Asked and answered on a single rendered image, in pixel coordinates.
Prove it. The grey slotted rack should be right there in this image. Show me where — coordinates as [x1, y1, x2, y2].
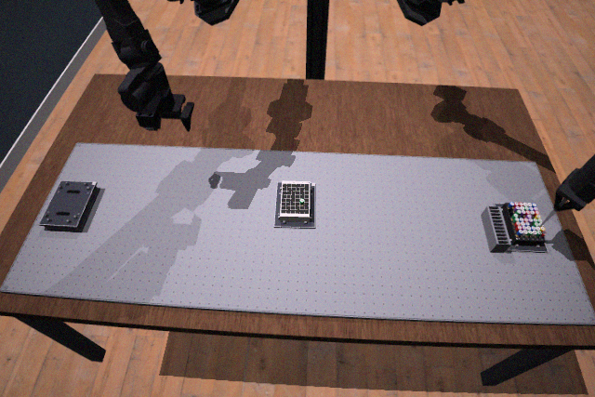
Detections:
[481, 206, 511, 253]

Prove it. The white tube carrier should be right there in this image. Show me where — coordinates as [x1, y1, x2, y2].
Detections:
[280, 181, 310, 222]

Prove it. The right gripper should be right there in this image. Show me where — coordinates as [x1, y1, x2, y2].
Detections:
[155, 85, 194, 132]

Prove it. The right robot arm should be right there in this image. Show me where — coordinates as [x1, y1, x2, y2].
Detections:
[95, 0, 231, 131]

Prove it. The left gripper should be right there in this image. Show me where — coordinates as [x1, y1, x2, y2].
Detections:
[554, 166, 595, 211]

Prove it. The black vial rack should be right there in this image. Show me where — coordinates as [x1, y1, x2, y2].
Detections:
[501, 203, 546, 246]

